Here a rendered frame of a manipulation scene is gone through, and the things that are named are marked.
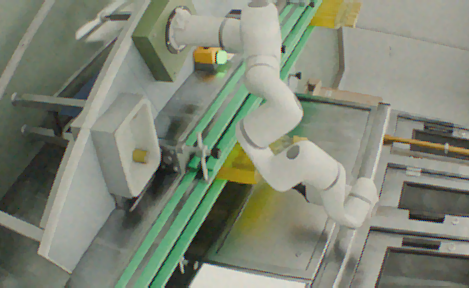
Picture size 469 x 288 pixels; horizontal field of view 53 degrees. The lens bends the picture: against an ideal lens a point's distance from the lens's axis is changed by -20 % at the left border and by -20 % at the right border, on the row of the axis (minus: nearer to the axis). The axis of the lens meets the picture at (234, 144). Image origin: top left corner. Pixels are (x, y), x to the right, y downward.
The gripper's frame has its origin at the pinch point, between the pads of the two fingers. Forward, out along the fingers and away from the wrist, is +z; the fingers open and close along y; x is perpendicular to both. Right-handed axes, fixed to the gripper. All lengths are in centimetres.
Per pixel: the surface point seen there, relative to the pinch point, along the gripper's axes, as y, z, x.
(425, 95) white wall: -317, 113, -542
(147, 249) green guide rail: 4.2, 14.9, 46.7
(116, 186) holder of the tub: 15, 29, 40
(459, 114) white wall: -317, 45, -526
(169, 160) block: 10.8, 27.3, 20.4
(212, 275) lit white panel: -12.3, 4.8, 35.1
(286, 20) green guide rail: 12, 44, -68
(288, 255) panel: -12.7, -9.1, 17.2
